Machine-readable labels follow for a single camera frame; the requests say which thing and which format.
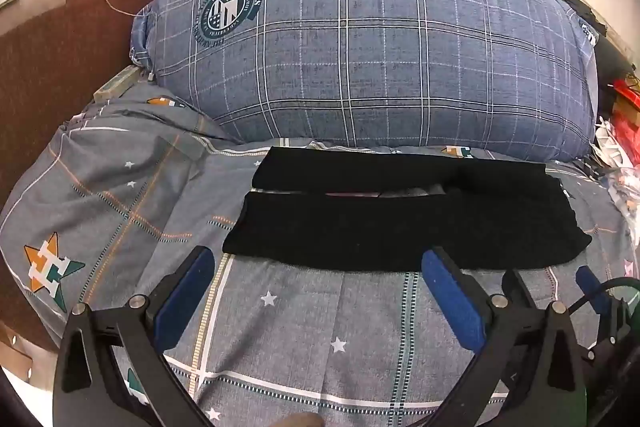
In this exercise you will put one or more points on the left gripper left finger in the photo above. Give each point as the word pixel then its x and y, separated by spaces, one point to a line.
pixel 111 369

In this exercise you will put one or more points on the blue plaid pillow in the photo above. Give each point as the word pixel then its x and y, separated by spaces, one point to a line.
pixel 517 77

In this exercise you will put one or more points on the red and white clutter pile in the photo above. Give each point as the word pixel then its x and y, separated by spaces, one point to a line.
pixel 616 146

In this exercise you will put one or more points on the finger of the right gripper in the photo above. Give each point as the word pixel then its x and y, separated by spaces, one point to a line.
pixel 516 292
pixel 591 286

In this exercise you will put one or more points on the grey star pattern bedsheet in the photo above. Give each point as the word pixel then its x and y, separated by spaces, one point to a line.
pixel 123 192

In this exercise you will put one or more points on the brown padded headboard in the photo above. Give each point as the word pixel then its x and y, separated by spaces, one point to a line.
pixel 54 55

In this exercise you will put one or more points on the wooden bed frame edge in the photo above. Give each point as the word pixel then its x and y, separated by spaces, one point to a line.
pixel 118 85

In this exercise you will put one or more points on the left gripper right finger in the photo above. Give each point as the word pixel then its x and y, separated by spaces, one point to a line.
pixel 535 355

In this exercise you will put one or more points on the black pants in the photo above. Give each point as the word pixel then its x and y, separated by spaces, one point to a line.
pixel 348 211

